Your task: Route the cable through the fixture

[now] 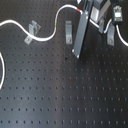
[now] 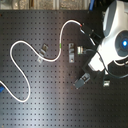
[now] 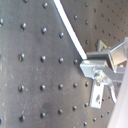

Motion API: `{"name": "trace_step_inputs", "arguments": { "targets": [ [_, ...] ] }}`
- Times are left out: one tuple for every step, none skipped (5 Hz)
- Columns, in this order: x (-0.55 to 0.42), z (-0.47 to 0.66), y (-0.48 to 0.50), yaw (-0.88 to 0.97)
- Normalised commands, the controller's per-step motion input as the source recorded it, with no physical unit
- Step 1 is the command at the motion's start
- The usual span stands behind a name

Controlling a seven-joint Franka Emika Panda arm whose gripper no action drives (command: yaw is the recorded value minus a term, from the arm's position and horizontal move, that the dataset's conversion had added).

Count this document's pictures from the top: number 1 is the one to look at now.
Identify far right metal clip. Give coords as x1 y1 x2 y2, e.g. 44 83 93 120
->
107 25 115 46

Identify white cable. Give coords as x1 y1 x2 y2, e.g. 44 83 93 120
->
0 4 128 92

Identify black connector block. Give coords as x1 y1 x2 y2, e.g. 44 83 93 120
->
112 5 123 24

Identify middle metal cable clip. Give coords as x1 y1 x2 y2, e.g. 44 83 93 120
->
65 21 73 45

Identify metal cable clip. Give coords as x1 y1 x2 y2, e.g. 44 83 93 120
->
65 21 73 45
24 21 41 44
99 18 105 34

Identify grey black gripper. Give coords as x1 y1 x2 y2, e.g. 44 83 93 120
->
72 0 110 58

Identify right metal cable clip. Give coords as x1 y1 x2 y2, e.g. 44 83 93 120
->
99 18 105 34

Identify left metal cable clip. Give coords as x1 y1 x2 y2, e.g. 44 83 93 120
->
24 21 41 44

